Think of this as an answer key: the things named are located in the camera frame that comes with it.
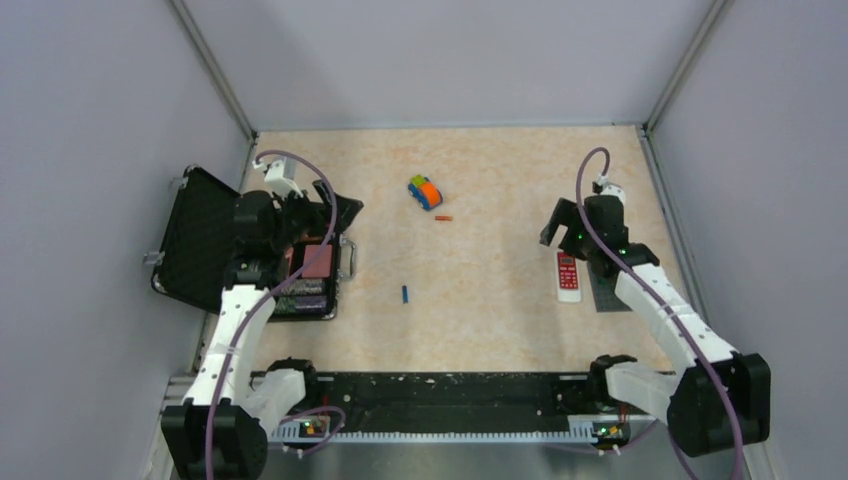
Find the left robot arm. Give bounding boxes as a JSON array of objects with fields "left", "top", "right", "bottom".
[{"left": 161, "top": 180, "right": 364, "bottom": 479}]

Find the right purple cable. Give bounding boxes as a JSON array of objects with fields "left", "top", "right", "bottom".
[{"left": 574, "top": 146, "right": 747, "bottom": 480}]

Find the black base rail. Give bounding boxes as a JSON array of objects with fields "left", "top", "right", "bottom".
[{"left": 264, "top": 370, "right": 654, "bottom": 445}]

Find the grey brick baseplate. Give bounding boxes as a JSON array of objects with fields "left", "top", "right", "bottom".
[{"left": 589, "top": 273, "right": 631, "bottom": 313}]

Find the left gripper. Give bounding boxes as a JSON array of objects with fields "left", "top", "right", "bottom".
[{"left": 270, "top": 178, "right": 362, "bottom": 251}]

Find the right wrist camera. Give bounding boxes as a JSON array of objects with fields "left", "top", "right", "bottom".
[{"left": 592, "top": 174, "right": 626, "bottom": 205}]

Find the black open case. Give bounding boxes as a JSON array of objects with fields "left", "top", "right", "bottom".
[{"left": 151, "top": 165, "right": 344, "bottom": 322}]

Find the colourful toy car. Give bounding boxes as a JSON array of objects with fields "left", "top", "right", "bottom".
[{"left": 407, "top": 175, "right": 444, "bottom": 211}]

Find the white remote control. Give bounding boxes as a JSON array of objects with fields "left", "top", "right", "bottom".
[{"left": 556, "top": 251, "right": 582, "bottom": 303}]

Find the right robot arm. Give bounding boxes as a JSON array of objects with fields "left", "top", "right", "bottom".
[{"left": 540, "top": 194, "right": 771, "bottom": 457}]

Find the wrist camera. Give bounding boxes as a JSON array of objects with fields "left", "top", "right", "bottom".
[
  {"left": 592, "top": 174, "right": 626, "bottom": 205},
  {"left": 253, "top": 157, "right": 304, "bottom": 199}
]

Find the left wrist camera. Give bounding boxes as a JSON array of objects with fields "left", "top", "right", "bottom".
[{"left": 253, "top": 157, "right": 304, "bottom": 199}]

